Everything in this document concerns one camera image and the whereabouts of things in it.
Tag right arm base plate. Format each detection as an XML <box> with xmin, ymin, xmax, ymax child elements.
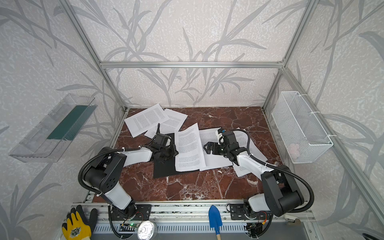
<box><xmin>227</xmin><ymin>204</ymin><xmax>271</xmax><ymax>222</ymax></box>

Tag white wire mesh basket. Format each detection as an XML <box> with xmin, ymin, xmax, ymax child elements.
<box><xmin>272</xmin><ymin>91</ymin><xmax>333</xmax><ymax>164</ymax></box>

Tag printed paper stack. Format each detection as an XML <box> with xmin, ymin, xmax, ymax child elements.
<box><xmin>199</xmin><ymin>128</ymin><xmax>233</xmax><ymax>171</ymax></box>
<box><xmin>233</xmin><ymin>131</ymin><xmax>268</xmax><ymax>178</ymax></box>

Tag printed paper corner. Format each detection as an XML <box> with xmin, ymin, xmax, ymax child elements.
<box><xmin>125</xmin><ymin>104</ymin><xmax>170</xmax><ymax>138</ymax></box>

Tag black file folder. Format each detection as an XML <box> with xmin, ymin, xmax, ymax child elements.
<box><xmin>152</xmin><ymin>132</ymin><xmax>181</xmax><ymax>180</ymax></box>

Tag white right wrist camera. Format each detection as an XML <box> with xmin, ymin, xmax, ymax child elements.
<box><xmin>216</xmin><ymin>128</ymin><xmax>226</xmax><ymax>145</ymax></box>

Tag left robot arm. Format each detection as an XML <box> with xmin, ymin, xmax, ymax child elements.
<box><xmin>78</xmin><ymin>124</ymin><xmax>179</xmax><ymax>212</ymax></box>

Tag small white beige clip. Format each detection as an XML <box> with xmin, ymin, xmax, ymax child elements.
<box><xmin>284</xmin><ymin>214</ymin><xmax>301</xmax><ymax>226</ymax></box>

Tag blue hand shovel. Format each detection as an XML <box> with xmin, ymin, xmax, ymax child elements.
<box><xmin>209</xmin><ymin>205</ymin><xmax>223</xmax><ymax>240</ymax></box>

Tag aluminium frame rails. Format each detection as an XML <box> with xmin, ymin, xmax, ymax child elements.
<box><xmin>59</xmin><ymin>1</ymin><xmax>384</xmax><ymax>223</ymax></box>

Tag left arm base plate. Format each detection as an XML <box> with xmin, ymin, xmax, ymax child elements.
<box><xmin>111</xmin><ymin>204</ymin><xmax>152</xmax><ymax>221</ymax></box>

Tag clear plastic wall tray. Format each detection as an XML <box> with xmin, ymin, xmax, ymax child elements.
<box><xmin>9</xmin><ymin>94</ymin><xmax>97</xmax><ymax>163</ymax></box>

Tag yellow black work glove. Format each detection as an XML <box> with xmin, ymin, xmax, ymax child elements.
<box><xmin>62</xmin><ymin>205</ymin><xmax>98</xmax><ymax>240</ymax></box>

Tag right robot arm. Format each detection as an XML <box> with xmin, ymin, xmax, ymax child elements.
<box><xmin>203</xmin><ymin>128</ymin><xmax>315</xmax><ymax>217</ymax></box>

